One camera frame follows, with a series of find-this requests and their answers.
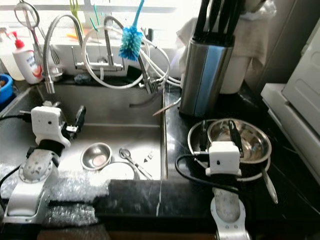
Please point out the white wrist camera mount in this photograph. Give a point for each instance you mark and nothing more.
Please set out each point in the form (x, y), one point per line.
(45, 122)
(222, 157)

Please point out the small steel bowl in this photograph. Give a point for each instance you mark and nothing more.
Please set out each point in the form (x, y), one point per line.
(97, 156)

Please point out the thin wooden stick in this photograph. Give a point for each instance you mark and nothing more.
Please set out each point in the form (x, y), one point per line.
(166, 107)

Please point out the large shallow steel plate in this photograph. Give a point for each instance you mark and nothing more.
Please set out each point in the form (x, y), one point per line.
(193, 142)

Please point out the spring coil steel faucet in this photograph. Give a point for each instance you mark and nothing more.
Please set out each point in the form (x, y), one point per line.
(49, 85)

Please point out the blue bottle brush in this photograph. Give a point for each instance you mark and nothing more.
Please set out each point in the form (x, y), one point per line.
(130, 43)

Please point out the small steel cup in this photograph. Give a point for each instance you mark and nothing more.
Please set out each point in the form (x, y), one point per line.
(50, 74)

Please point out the blue plastic bowl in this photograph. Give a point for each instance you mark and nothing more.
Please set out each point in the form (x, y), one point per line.
(6, 92)

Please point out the stainless steel knife block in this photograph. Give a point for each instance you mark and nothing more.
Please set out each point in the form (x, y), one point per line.
(205, 77)

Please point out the stainless steel sink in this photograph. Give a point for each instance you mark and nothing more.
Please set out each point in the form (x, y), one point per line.
(125, 132)

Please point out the small steel fork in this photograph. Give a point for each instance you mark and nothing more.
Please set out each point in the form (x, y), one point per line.
(148, 157)

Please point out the small steel spoon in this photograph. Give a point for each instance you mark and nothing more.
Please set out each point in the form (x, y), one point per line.
(126, 154)

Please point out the steel faucet with base bar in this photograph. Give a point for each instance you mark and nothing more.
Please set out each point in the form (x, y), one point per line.
(100, 66)

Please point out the white spray bottle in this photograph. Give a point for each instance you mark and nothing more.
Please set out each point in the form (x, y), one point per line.
(7, 57)

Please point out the dark scouring pad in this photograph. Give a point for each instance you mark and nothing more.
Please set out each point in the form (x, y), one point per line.
(80, 79)

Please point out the white round container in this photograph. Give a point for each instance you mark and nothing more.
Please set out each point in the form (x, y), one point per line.
(239, 75)

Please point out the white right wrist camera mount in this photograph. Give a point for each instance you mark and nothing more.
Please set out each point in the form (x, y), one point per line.
(222, 157)

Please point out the white red-pump soap bottle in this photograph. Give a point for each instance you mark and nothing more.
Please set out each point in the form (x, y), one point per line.
(28, 65)

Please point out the stainless steel bowl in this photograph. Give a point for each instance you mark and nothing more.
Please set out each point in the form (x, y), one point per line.
(218, 131)

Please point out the white appliance lid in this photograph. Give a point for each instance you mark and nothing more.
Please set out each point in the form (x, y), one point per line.
(305, 85)

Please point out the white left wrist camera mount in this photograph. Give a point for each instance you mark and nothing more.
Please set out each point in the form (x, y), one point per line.
(45, 122)

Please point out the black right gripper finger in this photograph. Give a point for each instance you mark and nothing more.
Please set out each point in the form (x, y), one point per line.
(203, 136)
(234, 133)

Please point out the clear bubble wrap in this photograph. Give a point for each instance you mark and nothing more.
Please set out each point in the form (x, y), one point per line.
(80, 187)

